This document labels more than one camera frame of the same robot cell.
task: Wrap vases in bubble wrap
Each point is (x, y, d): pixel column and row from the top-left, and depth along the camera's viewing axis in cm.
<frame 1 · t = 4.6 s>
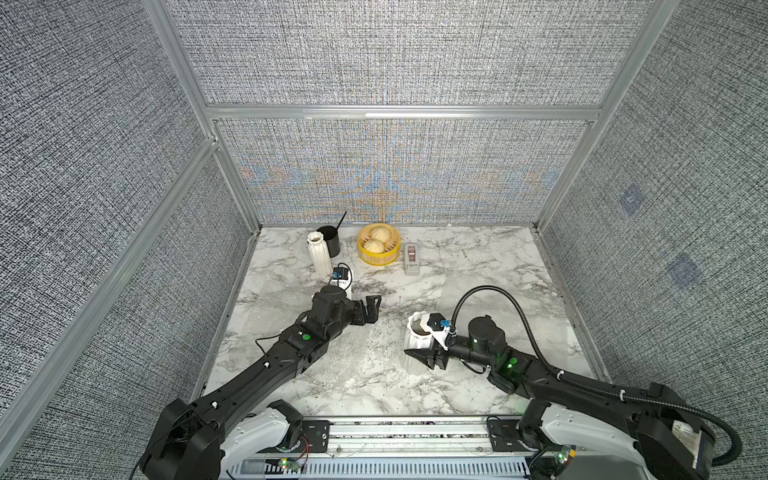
left hand: (372, 295, 80), fingers open
right hand: (412, 328, 74), fingers open
white ribbed slim vase: (319, 254, 97), point 13 cm above the table
black cup: (331, 237, 106), point 10 cm above the table
black stick in cup: (341, 220, 105), point 14 cm above the table
yellow steamer basket: (392, 247, 111), point 4 cm above the table
back bun: (380, 233, 112), point 6 cm above the table
front bun: (374, 245, 108), point 6 cm above the table
small clear box red contents: (412, 259, 108), point 3 cm above the table

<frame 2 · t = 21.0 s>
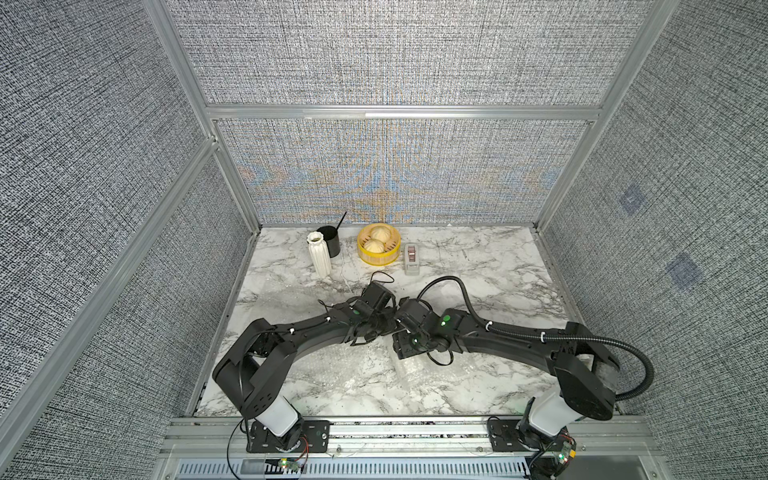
left hand: (404, 323, 87), fingers open
right hand: (403, 341, 83), fingers open
the named things where they were.

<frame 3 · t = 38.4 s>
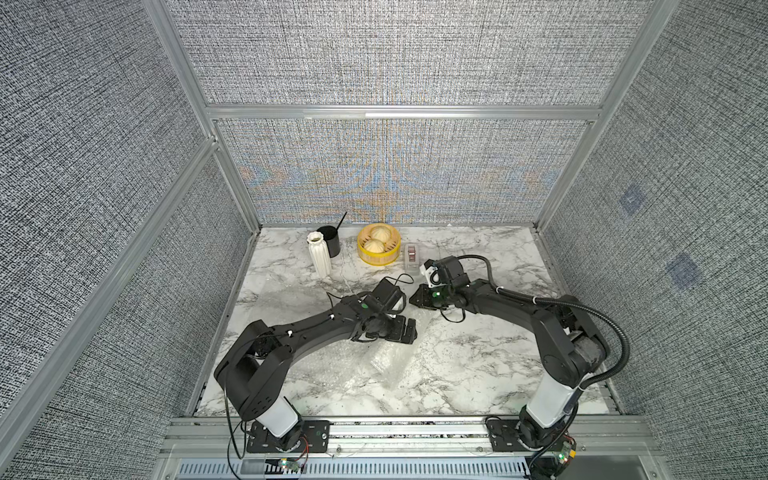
left hand: (409, 333, 83), fingers open
right hand: (410, 292, 91), fingers closed
the named things where they were.

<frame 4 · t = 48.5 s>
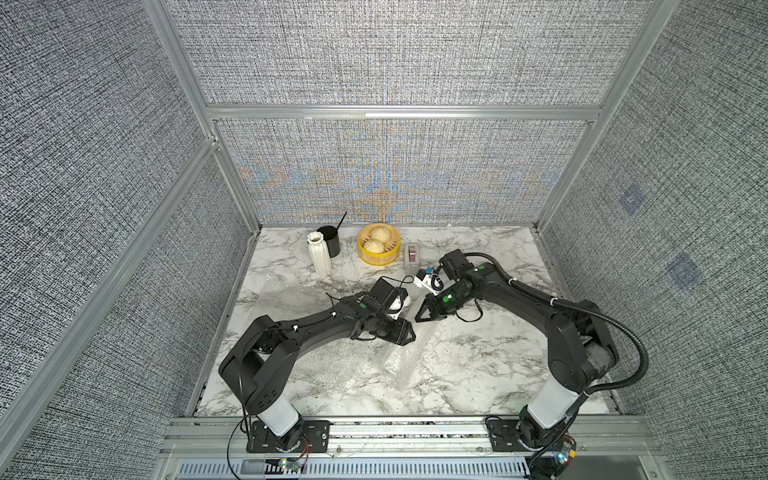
left hand: (410, 335, 84), fingers open
right hand: (418, 311, 83), fingers closed
the named things where they were.

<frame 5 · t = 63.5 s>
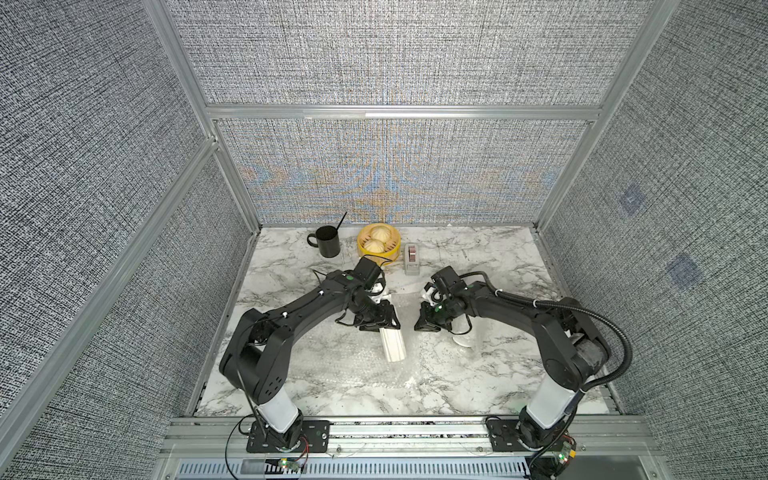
left hand: (396, 325, 82), fingers open
right hand: (412, 320, 88), fingers closed
white ribbed slim vase: (394, 344, 82), point 9 cm above the table
the other named things where they were.

